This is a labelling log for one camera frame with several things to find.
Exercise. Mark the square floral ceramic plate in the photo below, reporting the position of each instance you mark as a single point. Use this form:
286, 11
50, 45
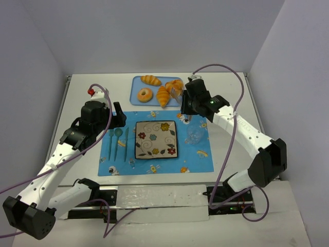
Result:
156, 140

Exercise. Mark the teal plastic spoon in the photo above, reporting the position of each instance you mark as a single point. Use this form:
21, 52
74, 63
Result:
118, 132

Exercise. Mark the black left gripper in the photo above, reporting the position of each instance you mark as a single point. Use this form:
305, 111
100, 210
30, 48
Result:
118, 117

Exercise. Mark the orange sugared donut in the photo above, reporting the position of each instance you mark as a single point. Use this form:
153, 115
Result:
144, 95

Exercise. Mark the small sugared bun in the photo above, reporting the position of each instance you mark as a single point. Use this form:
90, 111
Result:
175, 94

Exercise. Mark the striped orange croissant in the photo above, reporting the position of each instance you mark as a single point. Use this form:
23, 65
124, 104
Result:
162, 96

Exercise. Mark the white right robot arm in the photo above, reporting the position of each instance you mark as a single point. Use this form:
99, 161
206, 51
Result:
269, 156

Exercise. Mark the blue space-print placemat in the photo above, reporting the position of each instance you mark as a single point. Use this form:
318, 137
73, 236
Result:
191, 158

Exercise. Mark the metal frame rail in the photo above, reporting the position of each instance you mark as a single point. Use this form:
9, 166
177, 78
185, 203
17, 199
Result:
254, 117

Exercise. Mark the teal plastic knife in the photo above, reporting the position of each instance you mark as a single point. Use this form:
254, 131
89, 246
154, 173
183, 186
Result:
126, 143

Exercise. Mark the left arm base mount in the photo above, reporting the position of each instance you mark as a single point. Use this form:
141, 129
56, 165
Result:
103, 208

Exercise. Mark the teal plastic fork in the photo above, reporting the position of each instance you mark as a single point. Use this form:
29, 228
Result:
111, 134

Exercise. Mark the long striped bread roll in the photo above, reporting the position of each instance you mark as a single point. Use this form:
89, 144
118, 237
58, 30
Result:
151, 80

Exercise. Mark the blue plastic tray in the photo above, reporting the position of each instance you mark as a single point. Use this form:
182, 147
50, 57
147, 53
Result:
137, 85

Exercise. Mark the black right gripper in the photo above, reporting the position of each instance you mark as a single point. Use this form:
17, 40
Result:
186, 103

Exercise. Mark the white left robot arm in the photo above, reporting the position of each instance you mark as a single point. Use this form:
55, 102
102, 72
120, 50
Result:
35, 209

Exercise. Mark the round striped orange bread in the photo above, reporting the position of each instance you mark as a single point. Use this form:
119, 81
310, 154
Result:
174, 86

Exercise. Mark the clear drinking glass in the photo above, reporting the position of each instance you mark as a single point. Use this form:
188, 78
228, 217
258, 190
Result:
194, 134

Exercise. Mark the white foam board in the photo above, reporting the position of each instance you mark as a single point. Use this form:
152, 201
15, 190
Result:
178, 216

